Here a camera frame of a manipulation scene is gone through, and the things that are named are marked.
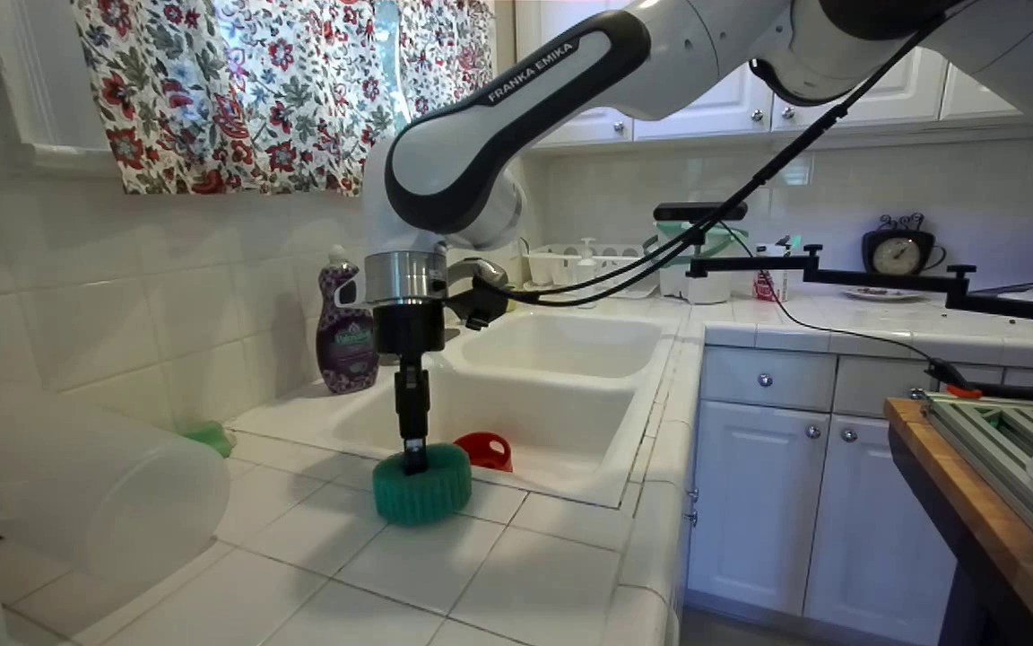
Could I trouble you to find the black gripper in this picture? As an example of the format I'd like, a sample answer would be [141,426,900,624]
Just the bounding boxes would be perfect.
[369,297,448,475]

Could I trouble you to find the round green sponge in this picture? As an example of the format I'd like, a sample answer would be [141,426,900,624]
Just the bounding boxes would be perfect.
[369,442,472,531]

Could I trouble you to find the red plastic bowl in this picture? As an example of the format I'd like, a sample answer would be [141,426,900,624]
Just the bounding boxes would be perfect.
[452,426,516,475]

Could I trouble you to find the purple dish soap bottle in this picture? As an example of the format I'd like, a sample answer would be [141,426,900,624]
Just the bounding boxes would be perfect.
[312,246,383,397]

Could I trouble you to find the white double sink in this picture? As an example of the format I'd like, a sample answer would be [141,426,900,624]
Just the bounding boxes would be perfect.
[227,304,676,513]

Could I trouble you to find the green cloth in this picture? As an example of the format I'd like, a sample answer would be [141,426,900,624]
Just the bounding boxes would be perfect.
[179,418,235,461]

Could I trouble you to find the white dish rack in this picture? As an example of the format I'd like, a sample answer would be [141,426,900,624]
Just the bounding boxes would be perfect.
[520,238,663,297]

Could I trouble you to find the clear plastic container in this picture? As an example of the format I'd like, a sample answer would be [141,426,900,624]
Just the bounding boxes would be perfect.
[0,388,235,602]

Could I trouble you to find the white base cabinet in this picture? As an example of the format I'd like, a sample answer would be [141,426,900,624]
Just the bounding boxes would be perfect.
[682,340,1033,646]

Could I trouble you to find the floral curtain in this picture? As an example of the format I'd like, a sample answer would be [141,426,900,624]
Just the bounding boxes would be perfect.
[63,0,503,200]

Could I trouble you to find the round black clock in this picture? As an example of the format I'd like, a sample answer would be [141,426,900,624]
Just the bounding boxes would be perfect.
[857,211,939,283]

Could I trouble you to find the wooden table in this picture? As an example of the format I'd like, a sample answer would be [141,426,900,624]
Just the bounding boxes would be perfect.
[882,396,1033,646]

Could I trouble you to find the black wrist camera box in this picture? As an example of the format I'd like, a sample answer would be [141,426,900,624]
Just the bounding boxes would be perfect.
[441,260,516,333]

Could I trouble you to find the black stereo camera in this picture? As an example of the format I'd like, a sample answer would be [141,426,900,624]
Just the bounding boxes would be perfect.
[654,196,750,226]

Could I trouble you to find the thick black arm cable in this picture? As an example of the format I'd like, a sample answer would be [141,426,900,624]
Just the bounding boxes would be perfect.
[503,0,960,308]

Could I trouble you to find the thin black cable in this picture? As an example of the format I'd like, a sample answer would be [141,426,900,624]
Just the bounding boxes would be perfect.
[764,283,1033,396]

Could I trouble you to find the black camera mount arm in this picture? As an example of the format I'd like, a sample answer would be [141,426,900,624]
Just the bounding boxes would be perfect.
[685,246,1033,332]

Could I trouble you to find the white wall cabinet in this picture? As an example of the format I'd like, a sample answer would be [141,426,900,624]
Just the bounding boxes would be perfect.
[0,0,117,165]

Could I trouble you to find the aluminium frame rails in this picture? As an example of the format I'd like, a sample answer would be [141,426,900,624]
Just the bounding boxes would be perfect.
[919,388,1033,553]

